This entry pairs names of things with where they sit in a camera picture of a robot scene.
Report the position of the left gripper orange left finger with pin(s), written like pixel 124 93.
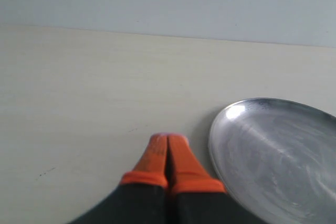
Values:
pixel 140 195

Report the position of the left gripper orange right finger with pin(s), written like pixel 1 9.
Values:
pixel 196 197

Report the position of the round stainless steel plate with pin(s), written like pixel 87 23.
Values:
pixel 276 158

